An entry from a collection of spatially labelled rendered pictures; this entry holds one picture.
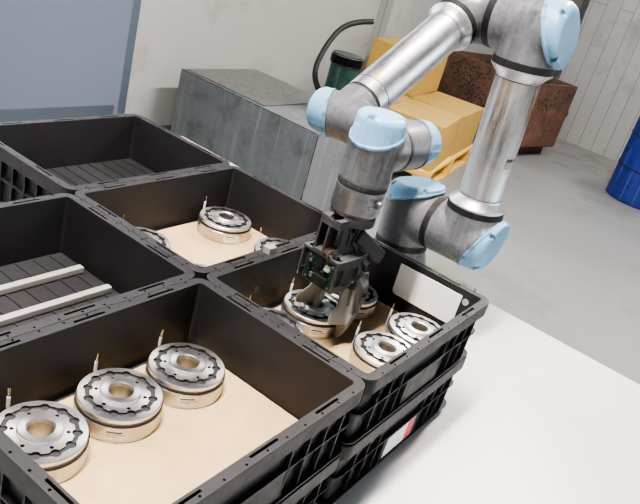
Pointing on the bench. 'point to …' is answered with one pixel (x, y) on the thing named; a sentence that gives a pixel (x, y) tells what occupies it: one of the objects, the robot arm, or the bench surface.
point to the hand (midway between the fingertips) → (327, 320)
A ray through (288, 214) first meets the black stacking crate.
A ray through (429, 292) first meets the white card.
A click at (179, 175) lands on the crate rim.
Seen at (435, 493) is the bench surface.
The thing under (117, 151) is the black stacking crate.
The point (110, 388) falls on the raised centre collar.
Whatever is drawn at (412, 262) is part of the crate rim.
